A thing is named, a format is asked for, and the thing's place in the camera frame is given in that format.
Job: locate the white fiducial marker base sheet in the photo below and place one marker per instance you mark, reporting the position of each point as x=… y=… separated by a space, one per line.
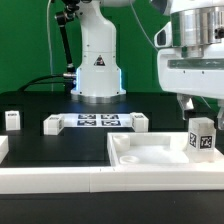
x=96 y=120

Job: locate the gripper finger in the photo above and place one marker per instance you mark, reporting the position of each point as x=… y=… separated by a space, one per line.
x=220 y=116
x=186 y=104

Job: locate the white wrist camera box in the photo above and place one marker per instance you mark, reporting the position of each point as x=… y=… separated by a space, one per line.
x=163 y=38

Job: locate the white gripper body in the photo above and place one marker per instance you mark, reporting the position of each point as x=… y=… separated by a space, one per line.
x=195 y=76

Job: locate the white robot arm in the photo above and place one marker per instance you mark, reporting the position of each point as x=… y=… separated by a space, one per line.
x=195 y=24

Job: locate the white front fence rail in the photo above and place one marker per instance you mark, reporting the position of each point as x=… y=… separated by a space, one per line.
x=108 y=179

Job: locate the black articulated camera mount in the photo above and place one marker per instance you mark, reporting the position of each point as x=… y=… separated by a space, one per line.
x=62 y=18

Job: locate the white left fence rail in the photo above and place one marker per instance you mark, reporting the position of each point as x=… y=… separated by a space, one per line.
x=4 y=148

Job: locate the white fence rail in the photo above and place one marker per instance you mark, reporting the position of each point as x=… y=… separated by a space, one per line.
x=108 y=179
x=4 y=148

